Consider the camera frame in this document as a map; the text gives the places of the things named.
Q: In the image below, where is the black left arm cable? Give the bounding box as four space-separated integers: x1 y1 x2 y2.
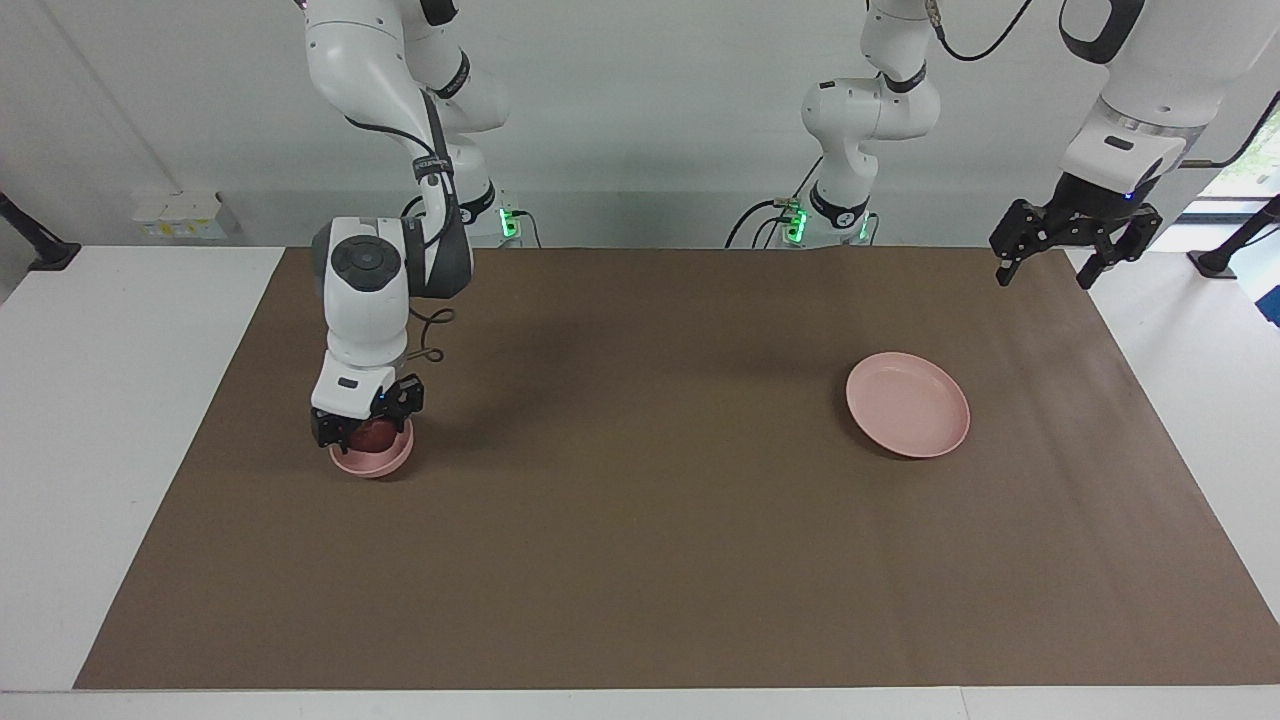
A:
930 0 1280 171

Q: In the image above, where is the brown table mat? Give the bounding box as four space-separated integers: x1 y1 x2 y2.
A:
75 247 1280 691

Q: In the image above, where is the pink plate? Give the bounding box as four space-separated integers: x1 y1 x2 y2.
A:
845 351 972 460

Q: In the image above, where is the white wall socket strip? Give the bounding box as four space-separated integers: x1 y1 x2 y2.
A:
130 190 239 241

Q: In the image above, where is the black camera stand clamp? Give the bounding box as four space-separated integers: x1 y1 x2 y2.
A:
1187 193 1280 280
0 190 83 273

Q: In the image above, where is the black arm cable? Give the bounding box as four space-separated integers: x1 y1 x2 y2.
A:
930 0 1280 171
345 90 471 366

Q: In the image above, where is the pink bowl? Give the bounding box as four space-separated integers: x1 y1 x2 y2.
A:
329 418 415 479

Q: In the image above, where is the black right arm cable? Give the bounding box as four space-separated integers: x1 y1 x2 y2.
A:
345 90 471 366

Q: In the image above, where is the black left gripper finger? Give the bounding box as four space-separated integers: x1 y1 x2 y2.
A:
990 200 1049 288
1076 205 1164 291

